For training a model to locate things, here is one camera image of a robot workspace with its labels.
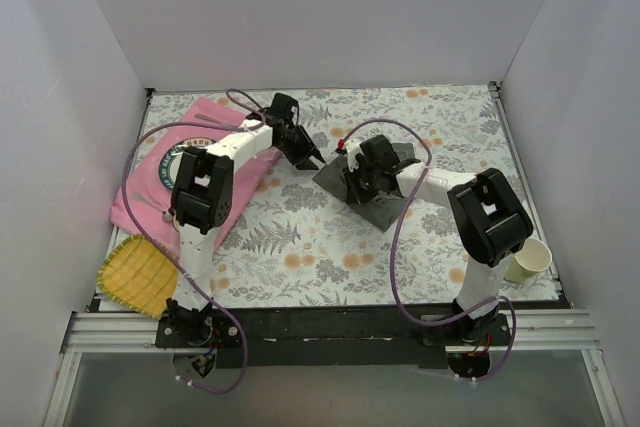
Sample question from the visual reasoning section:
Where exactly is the grey cloth napkin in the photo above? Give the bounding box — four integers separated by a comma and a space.
313, 143, 415, 231

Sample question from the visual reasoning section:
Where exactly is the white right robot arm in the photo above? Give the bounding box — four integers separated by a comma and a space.
337, 135, 533, 345

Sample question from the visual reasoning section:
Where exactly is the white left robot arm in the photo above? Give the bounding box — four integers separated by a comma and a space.
167, 93, 324, 347

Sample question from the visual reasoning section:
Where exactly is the floral patterned table mat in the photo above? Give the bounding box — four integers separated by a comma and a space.
99, 84, 560, 309

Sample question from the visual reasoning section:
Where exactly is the dark round plate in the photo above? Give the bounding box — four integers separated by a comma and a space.
158, 137, 215, 192

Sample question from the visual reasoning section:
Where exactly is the pink cloth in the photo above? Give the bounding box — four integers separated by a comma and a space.
127, 96, 280, 254

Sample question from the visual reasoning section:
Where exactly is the light green mug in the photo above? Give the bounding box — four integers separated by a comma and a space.
505, 238, 553, 283

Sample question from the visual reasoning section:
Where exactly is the yellow bamboo mat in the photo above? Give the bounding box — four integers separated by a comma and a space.
97, 234, 178, 319

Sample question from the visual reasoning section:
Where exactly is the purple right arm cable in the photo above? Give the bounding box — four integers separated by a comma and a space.
335, 119, 517, 383

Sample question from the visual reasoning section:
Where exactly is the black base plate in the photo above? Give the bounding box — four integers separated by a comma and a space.
155, 306, 511, 369

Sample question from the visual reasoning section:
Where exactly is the aluminium frame rail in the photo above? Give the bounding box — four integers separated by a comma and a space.
46, 86, 624, 426

